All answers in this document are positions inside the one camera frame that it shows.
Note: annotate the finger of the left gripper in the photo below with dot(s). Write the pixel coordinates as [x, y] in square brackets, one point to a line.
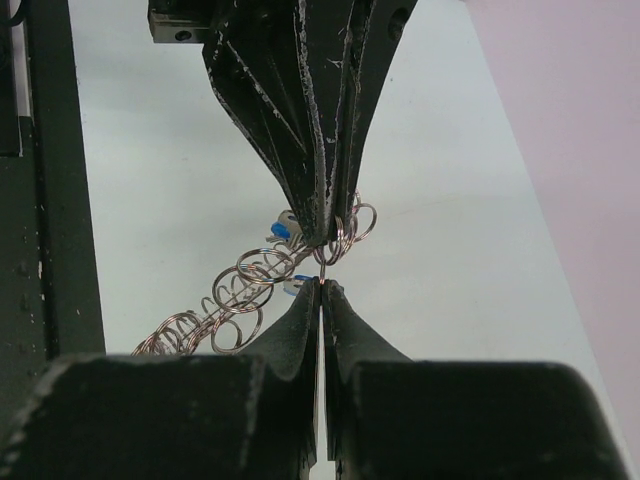
[374, 31]

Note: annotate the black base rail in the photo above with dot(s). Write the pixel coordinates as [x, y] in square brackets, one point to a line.
[50, 303]

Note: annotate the blue tag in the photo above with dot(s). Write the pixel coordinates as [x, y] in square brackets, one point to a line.
[286, 229]

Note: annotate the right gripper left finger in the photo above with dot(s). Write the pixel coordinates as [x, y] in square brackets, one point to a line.
[251, 415]

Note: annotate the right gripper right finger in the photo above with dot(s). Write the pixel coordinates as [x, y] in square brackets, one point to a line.
[391, 417]

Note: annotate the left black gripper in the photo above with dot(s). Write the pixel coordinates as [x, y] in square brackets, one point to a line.
[278, 69]

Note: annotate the metal disc with keyrings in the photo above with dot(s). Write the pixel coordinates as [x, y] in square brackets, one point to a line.
[232, 315]

